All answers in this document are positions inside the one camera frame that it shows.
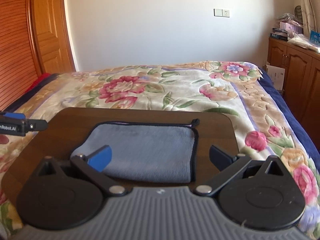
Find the wooden side cabinet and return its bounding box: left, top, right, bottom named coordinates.
left=267, top=38, right=320, bottom=148

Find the clutter pile on cabinet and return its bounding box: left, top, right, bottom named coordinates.
left=270, top=5, right=319, bottom=54

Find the white paper box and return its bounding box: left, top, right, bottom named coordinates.
left=266, top=64, right=285, bottom=90

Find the blue towel with black trim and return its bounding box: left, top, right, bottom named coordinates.
left=71, top=119, right=200, bottom=184

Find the navy blue bed sheet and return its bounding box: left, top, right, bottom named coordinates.
left=243, top=60, right=320, bottom=158

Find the floral plush blanket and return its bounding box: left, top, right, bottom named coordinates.
left=4, top=61, right=319, bottom=239

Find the dark wooden lap table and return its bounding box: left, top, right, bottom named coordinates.
left=1, top=108, right=239, bottom=204

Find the wooden wardrobe door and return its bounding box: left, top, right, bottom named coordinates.
left=1, top=0, right=75, bottom=109

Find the white wall switch socket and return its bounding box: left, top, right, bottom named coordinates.
left=214, top=9, right=229, bottom=17

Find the red cloth at bedside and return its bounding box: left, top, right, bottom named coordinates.
left=25, top=73, right=51, bottom=93

